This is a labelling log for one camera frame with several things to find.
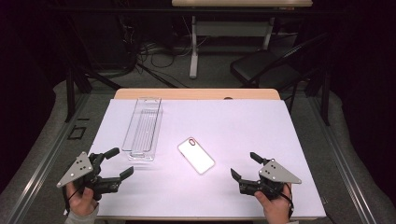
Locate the white board sheet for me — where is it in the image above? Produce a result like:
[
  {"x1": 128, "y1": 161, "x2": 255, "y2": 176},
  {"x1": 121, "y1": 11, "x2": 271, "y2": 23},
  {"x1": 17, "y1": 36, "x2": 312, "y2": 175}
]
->
[{"x1": 64, "y1": 98, "x2": 327, "y2": 218}]

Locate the bundle of floor cables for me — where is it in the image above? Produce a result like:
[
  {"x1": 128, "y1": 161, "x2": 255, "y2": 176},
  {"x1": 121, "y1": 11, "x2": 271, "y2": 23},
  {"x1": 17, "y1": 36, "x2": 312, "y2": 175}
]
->
[{"x1": 118, "y1": 13, "x2": 194, "y2": 80}]

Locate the person's right hand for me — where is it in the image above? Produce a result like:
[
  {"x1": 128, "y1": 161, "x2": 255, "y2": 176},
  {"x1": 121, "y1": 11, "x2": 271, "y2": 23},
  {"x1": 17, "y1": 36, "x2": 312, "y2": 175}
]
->
[{"x1": 254, "y1": 184, "x2": 293, "y2": 224}]

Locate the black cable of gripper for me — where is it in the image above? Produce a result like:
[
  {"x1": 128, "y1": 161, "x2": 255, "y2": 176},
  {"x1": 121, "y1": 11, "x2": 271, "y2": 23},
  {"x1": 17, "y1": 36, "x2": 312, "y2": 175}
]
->
[
  {"x1": 279, "y1": 183, "x2": 295, "y2": 219},
  {"x1": 61, "y1": 186, "x2": 82, "y2": 217}
]

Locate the clear plastic packaging box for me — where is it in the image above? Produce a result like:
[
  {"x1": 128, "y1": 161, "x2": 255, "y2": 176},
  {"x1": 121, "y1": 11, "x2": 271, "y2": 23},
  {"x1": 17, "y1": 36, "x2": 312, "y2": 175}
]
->
[{"x1": 121, "y1": 96, "x2": 163, "y2": 162}]

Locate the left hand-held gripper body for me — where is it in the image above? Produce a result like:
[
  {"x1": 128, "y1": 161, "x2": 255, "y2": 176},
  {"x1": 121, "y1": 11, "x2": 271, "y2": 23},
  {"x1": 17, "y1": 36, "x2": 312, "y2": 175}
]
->
[{"x1": 56, "y1": 151, "x2": 123, "y2": 202}]

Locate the white-framed table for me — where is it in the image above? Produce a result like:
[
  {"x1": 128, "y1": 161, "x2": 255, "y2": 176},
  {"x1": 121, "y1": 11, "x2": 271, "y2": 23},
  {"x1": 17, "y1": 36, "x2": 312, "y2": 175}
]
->
[{"x1": 171, "y1": 0, "x2": 313, "y2": 79}]

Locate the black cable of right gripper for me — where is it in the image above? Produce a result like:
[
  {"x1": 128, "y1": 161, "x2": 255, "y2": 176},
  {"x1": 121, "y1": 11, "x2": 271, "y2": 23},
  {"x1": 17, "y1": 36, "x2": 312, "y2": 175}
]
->
[{"x1": 279, "y1": 183, "x2": 295, "y2": 219}]

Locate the translucent phone case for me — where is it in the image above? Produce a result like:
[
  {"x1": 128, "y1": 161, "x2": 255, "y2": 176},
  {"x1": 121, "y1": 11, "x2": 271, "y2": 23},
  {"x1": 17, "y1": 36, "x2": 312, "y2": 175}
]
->
[{"x1": 177, "y1": 136, "x2": 217, "y2": 175}]

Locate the wooden table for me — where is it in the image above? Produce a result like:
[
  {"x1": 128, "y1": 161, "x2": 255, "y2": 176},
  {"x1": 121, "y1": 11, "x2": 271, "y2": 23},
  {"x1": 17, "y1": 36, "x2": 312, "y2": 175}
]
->
[{"x1": 69, "y1": 88, "x2": 327, "y2": 222}]

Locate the black metal stand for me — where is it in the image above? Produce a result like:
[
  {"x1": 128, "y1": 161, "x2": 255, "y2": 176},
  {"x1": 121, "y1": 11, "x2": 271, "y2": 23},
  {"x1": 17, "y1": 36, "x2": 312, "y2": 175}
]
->
[
  {"x1": 64, "y1": 60, "x2": 123, "y2": 123},
  {"x1": 306, "y1": 35, "x2": 332, "y2": 127}
]

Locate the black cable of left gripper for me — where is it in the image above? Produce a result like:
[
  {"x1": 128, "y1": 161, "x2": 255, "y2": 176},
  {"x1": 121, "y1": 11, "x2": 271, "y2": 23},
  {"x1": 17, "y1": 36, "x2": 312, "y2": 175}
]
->
[{"x1": 61, "y1": 186, "x2": 82, "y2": 217}]

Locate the aluminium floor rail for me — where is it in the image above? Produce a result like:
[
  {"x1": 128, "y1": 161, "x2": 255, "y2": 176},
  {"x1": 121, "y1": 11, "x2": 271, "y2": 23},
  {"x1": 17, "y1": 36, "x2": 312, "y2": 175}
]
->
[
  {"x1": 6, "y1": 92, "x2": 92, "y2": 224},
  {"x1": 307, "y1": 96, "x2": 378, "y2": 224}
]

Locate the person's left hand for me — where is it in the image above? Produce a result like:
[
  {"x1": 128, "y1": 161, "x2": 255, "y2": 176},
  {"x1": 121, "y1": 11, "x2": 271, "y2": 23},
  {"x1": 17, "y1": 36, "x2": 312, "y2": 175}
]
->
[{"x1": 65, "y1": 181, "x2": 99, "y2": 217}]

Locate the black folding chair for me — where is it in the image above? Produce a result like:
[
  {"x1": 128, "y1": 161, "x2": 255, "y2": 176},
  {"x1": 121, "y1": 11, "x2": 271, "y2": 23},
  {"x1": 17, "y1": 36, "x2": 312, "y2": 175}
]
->
[{"x1": 230, "y1": 32, "x2": 331, "y2": 114}]

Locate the black horizontal bar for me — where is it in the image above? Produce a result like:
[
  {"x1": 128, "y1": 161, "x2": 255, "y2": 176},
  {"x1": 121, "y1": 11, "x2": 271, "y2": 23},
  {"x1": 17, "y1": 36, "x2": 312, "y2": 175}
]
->
[{"x1": 46, "y1": 5, "x2": 344, "y2": 15}]

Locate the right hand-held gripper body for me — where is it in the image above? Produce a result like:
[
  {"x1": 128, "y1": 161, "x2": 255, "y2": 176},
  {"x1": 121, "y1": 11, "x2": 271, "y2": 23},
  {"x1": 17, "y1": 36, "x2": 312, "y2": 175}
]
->
[{"x1": 238, "y1": 158, "x2": 303, "y2": 201}]

